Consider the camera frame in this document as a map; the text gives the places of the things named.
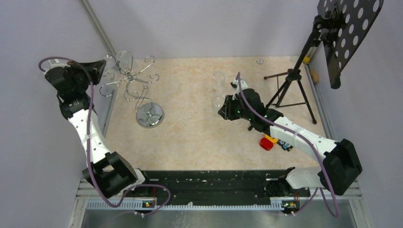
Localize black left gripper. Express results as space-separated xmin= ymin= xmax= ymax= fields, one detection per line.
xmin=67 ymin=59 xmax=106 ymax=92

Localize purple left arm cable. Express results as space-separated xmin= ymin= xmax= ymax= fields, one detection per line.
xmin=38 ymin=57 xmax=171 ymax=218

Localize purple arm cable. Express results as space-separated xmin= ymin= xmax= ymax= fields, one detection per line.
xmin=236 ymin=71 xmax=341 ymax=219
xmin=38 ymin=57 xmax=171 ymax=218

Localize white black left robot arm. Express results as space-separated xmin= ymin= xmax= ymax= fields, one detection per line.
xmin=38 ymin=57 xmax=153 ymax=199

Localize black perforated stand plate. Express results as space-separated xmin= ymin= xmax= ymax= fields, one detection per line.
xmin=317 ymin=0 xmax=384 ymax=89

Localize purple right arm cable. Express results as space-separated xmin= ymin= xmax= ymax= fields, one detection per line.
xmin=236 ymin=71 xmax=341 ymax=219

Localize cut pattern stemmed glass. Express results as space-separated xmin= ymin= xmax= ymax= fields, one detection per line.
xmin=233 ymin=79 xmax=249 ymax=90

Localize red toy block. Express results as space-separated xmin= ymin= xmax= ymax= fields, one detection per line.
xmin=259 ymin=138 xmax=274 ymax=151

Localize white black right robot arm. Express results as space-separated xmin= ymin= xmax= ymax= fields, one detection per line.
xmin=218 ymin=88 xmax=363 ymax=196

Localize blue toy robot block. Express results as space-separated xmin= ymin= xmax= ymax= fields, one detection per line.
xmin=277 ymin=140 xmax=293 ymax=152

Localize aluminium corner frame post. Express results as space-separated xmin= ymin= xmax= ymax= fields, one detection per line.
xmin=78 ymin=0 xmax=119 ymax=67

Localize chrome wine glass rack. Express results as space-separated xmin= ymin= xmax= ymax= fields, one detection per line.
xmin=99 ymin=55 xmax=164 ymax=128

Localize clear plain wine glass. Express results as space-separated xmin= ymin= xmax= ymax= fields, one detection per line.
xmin=212 ymin=71 xmax=225 ymax=96

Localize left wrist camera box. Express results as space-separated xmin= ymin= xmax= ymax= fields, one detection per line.
xmin=47 ymin=59 xmax=67 ymax=69

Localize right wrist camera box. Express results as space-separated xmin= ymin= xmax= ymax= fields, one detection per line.
xmin=230 ymin=79 xmax=240 ymax=100

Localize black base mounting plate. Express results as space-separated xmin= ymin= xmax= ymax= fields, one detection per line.
xmin=129 ymin=170 xmax=311 ymax=206

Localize black tripod stand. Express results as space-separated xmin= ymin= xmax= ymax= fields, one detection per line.
xmin=264 ymin=11 xmax=336 ymax=124

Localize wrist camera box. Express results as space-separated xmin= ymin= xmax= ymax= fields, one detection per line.
xmin=47 ymin=59 xmax=67 ymax=69
xmin=230 ymin=79 xmax=240 ymax=100

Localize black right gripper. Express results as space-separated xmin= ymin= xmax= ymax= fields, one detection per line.
xmin=218 ymin=94 xmax=253 ymax=122

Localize white cable duct strip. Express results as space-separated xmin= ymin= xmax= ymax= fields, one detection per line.
xmin=86 ymin=199 xmax=284 ymax=211

